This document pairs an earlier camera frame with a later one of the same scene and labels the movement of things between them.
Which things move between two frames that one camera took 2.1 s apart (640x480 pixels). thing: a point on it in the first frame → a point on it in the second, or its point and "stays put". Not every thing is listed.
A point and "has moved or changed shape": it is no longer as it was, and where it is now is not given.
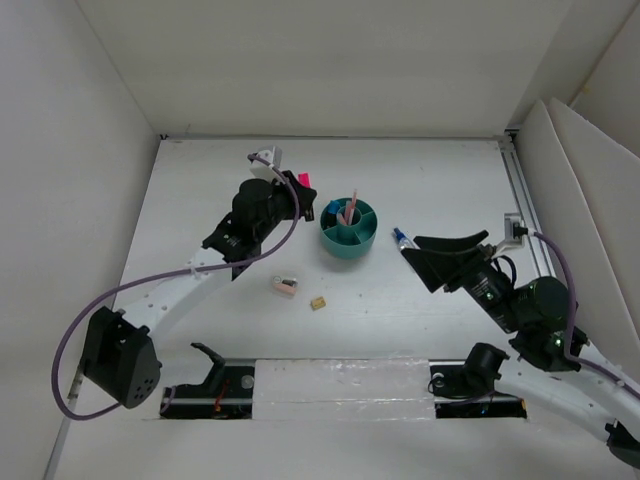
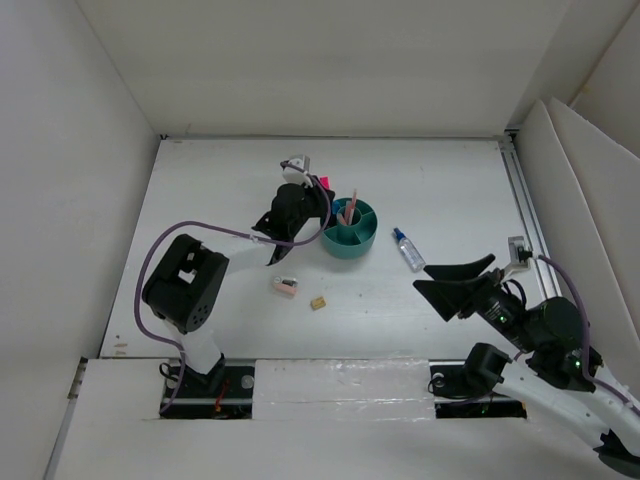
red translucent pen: x=354 y=201 stays put
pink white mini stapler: x=285 y=285 stays put
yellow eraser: x=318 y=303 stays put
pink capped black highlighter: x=304 y=179 has moved or changed shape
